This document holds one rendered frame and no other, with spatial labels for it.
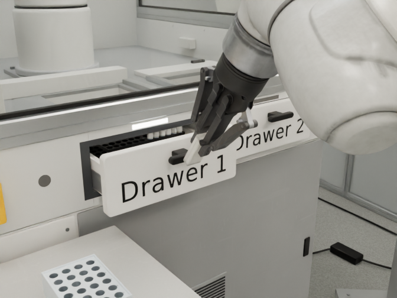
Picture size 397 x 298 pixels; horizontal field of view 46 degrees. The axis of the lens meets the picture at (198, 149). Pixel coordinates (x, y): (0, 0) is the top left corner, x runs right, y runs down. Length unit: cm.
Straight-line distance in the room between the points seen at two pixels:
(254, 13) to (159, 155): 36
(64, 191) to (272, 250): 64
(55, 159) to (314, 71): 52
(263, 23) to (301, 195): 82
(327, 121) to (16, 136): 52
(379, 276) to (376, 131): 180
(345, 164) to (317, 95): 237
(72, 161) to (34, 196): 9
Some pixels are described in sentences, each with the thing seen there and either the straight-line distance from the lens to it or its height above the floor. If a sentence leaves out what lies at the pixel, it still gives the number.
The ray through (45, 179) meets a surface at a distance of 85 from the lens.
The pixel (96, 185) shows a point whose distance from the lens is 87.
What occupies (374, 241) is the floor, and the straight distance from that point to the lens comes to 246.
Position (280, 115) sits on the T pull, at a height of 91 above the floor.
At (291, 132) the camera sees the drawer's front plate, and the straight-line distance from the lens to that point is 117.
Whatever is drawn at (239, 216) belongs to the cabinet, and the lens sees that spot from 116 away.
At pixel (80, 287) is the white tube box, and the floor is 80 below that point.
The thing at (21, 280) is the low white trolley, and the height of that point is 76.
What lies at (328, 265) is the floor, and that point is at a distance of 222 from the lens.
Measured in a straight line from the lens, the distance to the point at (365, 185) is 275.
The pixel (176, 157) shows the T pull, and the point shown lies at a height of 91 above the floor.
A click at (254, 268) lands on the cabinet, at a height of 48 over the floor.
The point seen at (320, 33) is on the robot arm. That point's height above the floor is 115.
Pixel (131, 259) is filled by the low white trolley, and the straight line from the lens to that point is 81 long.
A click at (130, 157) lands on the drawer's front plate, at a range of 80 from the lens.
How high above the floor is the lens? 120
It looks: 20 degrees down
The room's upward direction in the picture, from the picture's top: straight up
